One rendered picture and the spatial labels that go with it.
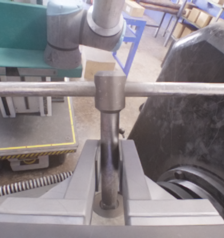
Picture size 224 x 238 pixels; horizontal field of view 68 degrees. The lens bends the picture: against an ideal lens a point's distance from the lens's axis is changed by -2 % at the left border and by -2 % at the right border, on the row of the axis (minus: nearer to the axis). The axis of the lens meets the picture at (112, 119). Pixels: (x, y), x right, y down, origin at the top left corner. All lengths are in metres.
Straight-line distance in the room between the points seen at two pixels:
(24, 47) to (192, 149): 0.93
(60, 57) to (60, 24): 0.15
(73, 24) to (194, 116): 0.65
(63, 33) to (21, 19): 0.24
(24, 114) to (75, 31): 0.84
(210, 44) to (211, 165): 0.17
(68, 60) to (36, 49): 0.23
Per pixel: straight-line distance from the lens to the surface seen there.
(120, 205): 0.19
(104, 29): 0.75
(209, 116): 0.28
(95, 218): 0.18
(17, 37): 1.02
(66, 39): 0.84
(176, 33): 4.58
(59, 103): 1.52
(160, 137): 0.36
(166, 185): 0.28
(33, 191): 0.58
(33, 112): 1.45
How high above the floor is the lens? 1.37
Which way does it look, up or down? 46 degrees down
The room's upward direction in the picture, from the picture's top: 19 degrees clockwise
